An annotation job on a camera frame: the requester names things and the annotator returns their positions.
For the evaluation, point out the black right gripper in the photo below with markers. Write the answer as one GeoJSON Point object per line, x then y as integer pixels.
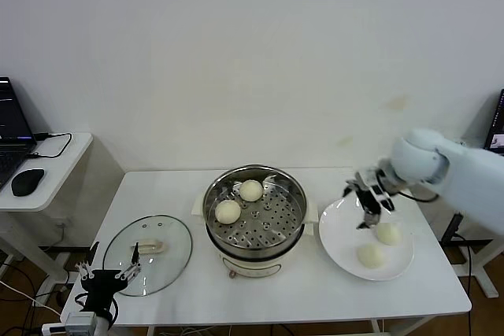
{"type": "Point", "coordinates": [370, 186]}

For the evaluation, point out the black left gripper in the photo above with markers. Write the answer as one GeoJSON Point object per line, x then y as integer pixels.
{"type": "Point", "coordinates": [102, 286]}

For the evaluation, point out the white steamed baozi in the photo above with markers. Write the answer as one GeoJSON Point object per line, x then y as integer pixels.
{"type": "Point", "coordinates": [251, 191]}
{"type": "Point", "coordinates": [389, 234]}
{"type": "Point", "coordinates": [227, 212]}
{"type": "Point", "coordinates": [370, 256]}

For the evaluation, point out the round glass pot lid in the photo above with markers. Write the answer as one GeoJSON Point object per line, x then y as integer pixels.
{"type": "Point", "coordinates": [175, 241]}

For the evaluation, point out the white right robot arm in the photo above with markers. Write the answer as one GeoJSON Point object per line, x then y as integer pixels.
{"type": "Point", "coordinates": [472, 170]}

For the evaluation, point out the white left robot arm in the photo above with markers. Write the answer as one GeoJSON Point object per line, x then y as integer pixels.
{"type": "Point", "coordinates": [103, 324]}

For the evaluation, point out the stainless steel steamer basket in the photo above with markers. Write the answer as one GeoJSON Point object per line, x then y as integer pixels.
{"type": "Point", "coordinates": [275, 218]}

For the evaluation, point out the round white plate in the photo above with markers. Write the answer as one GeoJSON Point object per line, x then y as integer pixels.
{"type": "Point", "coordinates": [342, 241]}

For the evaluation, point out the white side desk with mouse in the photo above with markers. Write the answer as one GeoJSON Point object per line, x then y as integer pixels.
{"type": "Point", "coordinates": [59, 178]}

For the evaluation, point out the black computer mouse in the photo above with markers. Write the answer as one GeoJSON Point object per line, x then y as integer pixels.
{"type": "Point", "coordinates": [27, 182]}

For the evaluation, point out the cream electric cooking pot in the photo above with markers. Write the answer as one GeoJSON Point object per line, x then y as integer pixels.
{"type": "Point", "coordinates": [252, 264]}

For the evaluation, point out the black laptop with lit screen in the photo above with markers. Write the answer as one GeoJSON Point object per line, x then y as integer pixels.
{"type": "Point", "coordinates": [498, 123]}

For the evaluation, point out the black laptop with dark screen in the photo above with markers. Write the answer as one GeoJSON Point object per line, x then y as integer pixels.
{"type": "Point", "coordinates": [12, 123]}

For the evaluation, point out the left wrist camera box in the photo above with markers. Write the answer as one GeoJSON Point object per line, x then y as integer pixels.
{"type": "Point", "coordinates": [80, 322]}

